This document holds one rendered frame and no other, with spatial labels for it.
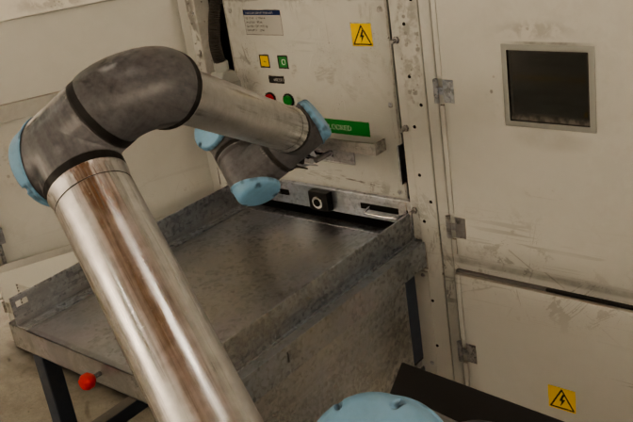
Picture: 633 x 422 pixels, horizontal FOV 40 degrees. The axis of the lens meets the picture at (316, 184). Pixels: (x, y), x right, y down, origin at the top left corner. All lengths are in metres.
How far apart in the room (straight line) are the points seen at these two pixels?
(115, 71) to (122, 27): 1.03
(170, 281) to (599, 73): 0.87
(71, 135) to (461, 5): 0.82
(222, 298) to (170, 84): 0.76
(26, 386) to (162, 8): 1.74
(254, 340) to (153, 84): 0.61
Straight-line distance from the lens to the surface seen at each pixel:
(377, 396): 0.90
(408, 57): 1.80
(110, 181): 1.14
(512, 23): 1.64
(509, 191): 1.75
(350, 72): 1.95
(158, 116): 1.18
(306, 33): 2.01
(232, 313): 1.77
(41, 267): 3.25
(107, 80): 1.16
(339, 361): 1.80
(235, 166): 1.70
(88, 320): 1.89
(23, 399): 3.39
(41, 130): 1.20
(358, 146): 1.95
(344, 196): 2.08
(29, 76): 2.17
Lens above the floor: 1.68
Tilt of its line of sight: 21 degrees down
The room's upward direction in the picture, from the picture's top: 9 degrees counter-clockwise
